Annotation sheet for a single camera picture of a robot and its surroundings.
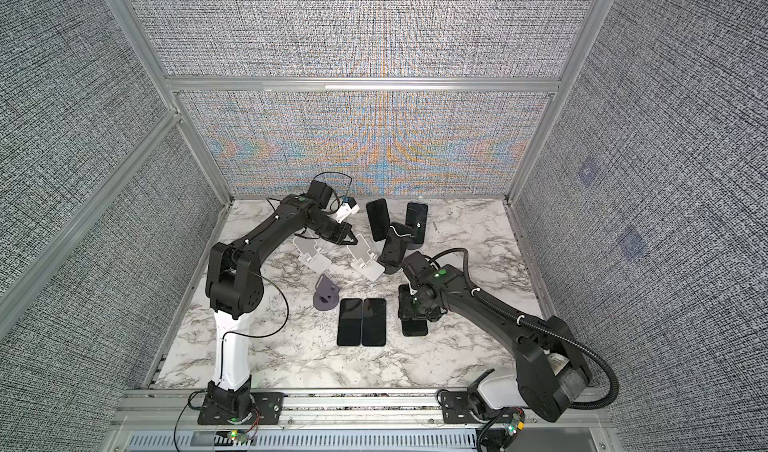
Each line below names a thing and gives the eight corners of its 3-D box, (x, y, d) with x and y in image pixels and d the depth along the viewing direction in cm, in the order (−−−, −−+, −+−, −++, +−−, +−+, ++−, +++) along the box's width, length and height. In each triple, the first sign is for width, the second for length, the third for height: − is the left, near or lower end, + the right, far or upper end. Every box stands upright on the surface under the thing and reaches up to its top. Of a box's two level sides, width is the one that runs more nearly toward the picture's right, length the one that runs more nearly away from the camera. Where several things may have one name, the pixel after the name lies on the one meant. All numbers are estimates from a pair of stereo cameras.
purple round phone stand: (317, 308, 92) (311, 294, 85) (326, 288, 97) (321, 273, 90) (332, 313, 91) (328, 299, 84) (341, 292, 96) (338, 278, 89)
